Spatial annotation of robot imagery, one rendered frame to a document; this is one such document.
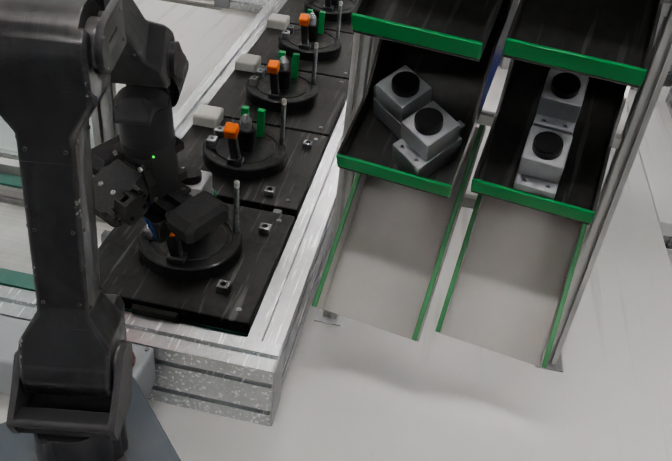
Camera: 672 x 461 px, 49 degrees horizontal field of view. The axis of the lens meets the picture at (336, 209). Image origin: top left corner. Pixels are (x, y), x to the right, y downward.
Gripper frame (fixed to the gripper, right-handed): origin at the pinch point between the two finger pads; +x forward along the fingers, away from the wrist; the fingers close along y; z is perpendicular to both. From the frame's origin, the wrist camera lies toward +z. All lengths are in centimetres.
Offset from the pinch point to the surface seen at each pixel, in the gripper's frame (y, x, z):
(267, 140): -16.4, 15.6, -34.8
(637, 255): 40, 30, -70
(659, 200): 36, 32, -91
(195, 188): -3.5, 2.5, -8.5
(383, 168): 20.2, -10.3, -15.4
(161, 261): -3.8, 11.4, -2.0
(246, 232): -2.4, 14.9, -16.1
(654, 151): 28, 35, -110
